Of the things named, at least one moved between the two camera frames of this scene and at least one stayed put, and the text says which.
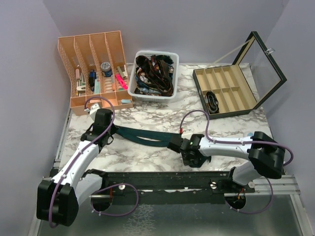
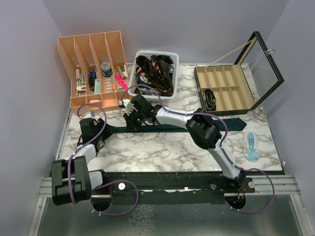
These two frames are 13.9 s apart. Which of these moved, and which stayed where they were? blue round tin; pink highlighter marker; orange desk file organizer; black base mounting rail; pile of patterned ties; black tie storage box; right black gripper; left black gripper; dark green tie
Moved: right black gripper; left black gripper; dark green tie
Stayed: black base mounting rail; black tie storage box; orange desk file organizer; pile of patterned ties; pink highlighter marker; blue round tin
